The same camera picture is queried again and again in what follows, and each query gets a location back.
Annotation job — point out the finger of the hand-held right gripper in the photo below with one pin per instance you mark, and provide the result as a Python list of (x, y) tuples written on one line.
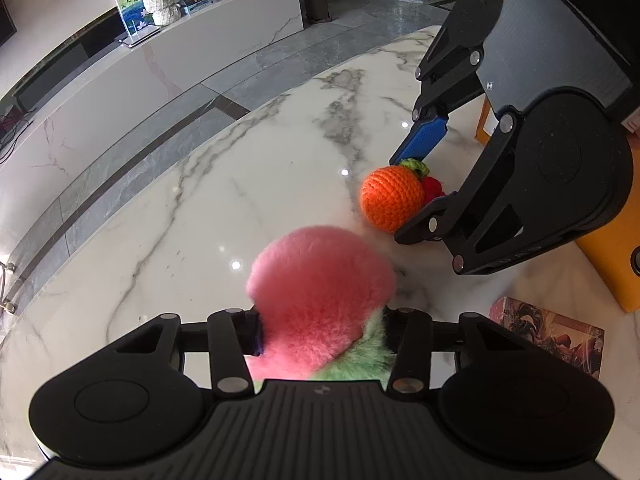
[(435, 203), (420, 135)]

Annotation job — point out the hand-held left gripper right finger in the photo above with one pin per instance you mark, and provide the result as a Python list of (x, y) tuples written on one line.
[(410, 340)]

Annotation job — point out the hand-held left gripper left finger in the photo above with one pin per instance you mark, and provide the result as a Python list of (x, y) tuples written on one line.
[(252, 332)]

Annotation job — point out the red crochet fruit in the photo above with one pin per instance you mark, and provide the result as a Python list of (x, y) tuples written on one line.
[(433, 187)]

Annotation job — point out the orange crochet fruit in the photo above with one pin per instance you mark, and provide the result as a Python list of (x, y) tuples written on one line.
[(390, 197)]

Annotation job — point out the pink peach plush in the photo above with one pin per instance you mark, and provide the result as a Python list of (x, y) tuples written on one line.
[(320, 280)]

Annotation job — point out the printed card pack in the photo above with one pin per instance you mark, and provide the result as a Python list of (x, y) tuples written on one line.
[(545, 337)]

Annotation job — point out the small blue box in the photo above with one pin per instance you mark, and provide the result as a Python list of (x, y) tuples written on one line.
[(199, 5)]

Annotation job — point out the white marble television cabinet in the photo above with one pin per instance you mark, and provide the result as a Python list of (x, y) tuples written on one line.
[(150, 65)]

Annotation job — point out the white woven pot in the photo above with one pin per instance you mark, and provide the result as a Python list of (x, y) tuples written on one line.
[(162, 7)]

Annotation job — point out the grey flat tray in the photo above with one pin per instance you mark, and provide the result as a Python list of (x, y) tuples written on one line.
[(140, 36)]

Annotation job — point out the black flat television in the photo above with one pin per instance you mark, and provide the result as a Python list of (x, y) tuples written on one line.
[(5, 22)]

